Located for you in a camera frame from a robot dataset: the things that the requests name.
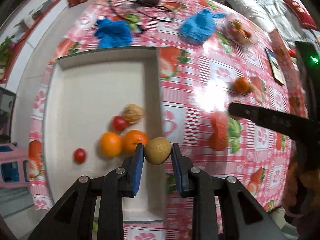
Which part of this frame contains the red cushion with gold print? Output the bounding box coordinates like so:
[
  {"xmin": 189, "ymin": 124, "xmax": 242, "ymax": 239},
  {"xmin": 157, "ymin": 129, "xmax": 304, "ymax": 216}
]
[{"xmin": 282, "ymin": 0, "xmax": 318, "ymax": 30}]

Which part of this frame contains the white shallow tray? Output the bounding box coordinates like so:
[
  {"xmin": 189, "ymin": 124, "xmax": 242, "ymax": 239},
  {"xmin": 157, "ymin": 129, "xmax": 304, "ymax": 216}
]
[{"xmin": 43, "ymin": 46, "xmax": 164, "ymax": 224}]

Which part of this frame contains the clear glass bowl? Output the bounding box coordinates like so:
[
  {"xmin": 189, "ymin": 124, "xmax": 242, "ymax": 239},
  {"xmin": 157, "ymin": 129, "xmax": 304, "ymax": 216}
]
[{"xmin": 226, "ymin": 19, "xmax": 254, "ymax": 46}]

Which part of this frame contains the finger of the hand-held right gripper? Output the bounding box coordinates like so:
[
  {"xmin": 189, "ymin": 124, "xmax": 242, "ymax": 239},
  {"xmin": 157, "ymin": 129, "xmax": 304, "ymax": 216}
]
[{"xmin": 228, "ymin": 102, "xmax": 293, "ymax": 136}]

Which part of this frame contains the blue rubber glove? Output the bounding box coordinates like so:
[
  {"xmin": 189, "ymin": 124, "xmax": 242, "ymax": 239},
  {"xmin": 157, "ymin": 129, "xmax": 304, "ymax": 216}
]
[
  {"xmin": 94, "ymin": 18, "xmax": 133, "ymax": 48},
  {"xmin": 179, "ymin": 9, "xmax": 227, "ymax": 45}
]

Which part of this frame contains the dark smartphone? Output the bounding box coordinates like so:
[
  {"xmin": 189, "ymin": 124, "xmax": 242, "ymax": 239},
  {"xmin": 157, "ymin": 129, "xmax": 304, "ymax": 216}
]
[{"xmin": 265, "ymin": 47, "xmax": 286, "ymax": 86}]

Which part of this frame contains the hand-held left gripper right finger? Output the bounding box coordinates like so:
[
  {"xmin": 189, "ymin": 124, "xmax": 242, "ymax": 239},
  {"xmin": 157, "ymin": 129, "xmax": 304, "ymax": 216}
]
[{"xmin": 171, "ymin": 142, "xmax": 288, "ymax": 240}]

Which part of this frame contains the black cable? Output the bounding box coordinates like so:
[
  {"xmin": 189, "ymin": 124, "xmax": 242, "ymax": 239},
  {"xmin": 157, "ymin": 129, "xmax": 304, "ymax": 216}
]
[{"xmin": 110, "ymin": 0, "xmax": 183, "ymax": 34}]

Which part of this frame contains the walnut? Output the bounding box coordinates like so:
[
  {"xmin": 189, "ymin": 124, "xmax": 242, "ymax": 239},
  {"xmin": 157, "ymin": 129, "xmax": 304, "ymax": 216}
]
[{"xmin": 122, "ymin": 104, "xmax": 145, "ymax": 124}]

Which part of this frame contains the orange mandarin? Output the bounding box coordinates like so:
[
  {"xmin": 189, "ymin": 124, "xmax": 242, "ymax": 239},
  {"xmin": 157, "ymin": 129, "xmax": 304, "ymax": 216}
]
[
  {"xmin": 234, "ymin": 77, "xmax": 251, "ymax": 94},
  {"xmin": 99, "ymin": 132, "xmax": 123, "ymax": 158},
  {"xmin": 122, "ymin": 129, "xmax": 149, "ymax": 155}
]

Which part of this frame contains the green potted plant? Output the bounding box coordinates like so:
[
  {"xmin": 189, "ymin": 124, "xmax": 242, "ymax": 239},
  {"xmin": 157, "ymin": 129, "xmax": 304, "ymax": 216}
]
[{"xmin": 0, "ymin": 36, "xmax": 15, "ymax": 65}]

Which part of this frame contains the brown round fruit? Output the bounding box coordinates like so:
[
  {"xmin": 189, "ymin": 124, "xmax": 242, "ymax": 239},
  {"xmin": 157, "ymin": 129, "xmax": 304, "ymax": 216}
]
[{"xmin": 144, "ymin": 137, "xmax": 172, "ymax": 166}]

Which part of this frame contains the red cherry tomato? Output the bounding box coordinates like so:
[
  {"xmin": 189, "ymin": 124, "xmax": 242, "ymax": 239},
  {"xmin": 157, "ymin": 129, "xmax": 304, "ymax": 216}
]
[
  {"xmin": 112, "ymin": 115, "xmax": 128, "ymax": 132},
  {"xmin": 73, "ymin": 148, "xmax": 88, "ymax": 164}
]

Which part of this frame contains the pink plastic stool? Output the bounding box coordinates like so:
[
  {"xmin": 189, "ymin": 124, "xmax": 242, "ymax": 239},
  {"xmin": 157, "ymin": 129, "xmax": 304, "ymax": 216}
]
[{"xmin": 0, "ymin": 142, "xmax": 30, "ymax": 188}]

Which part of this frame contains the pink strawberry print tablecloth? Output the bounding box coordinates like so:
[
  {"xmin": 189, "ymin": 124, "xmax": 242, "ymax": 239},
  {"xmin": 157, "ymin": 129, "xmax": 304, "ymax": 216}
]
[{"xmin": 27, "ymin": 0, "xmax": 310, "ymax": 240}]

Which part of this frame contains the sofa with pale cover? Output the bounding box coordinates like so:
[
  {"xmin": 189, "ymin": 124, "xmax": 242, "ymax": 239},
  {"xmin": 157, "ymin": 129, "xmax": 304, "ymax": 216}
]
[{"xmin": 222, "ymin": 0, "xmax": 320, "ymax": 55}]

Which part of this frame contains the dark display cabinet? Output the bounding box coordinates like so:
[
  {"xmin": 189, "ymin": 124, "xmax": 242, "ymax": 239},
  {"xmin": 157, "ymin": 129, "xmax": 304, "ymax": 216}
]
[{"xmin": 0, "ymin": 86, "xmax": 17, "ymax": 143}]

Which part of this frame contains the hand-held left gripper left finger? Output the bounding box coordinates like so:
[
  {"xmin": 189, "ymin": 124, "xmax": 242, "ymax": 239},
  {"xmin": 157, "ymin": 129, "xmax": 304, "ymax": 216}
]
[{"xmin": 27, "ymin": 143, "xmax": 145, "ymax": 240}]

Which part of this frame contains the person's right forearm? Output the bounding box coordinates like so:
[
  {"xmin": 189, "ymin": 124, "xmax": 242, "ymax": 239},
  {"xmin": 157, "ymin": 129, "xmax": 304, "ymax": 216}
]
[{"xmin": 282, "ymin": 152, "xmax": 320, "ymax": 230}]

